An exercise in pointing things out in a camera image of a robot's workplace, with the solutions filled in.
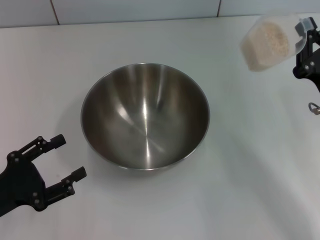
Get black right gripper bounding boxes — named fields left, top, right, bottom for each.
left=292, top=16, right=320, bottom=94

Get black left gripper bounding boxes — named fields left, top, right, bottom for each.
left=0, top=134, right=88, bottom=217

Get clear plastic cup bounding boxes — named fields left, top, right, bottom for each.
left=239, top=13, right=309, bottom=73

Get white rice grains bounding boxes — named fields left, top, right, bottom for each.
left=240, top=21, right=292, bottom=73

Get stainless steel bowl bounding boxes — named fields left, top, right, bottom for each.
left=80, top=62, right=211, bottom=171

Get right wrist cable with connector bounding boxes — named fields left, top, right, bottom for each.
left=307, top=101, right=320, bottom=116

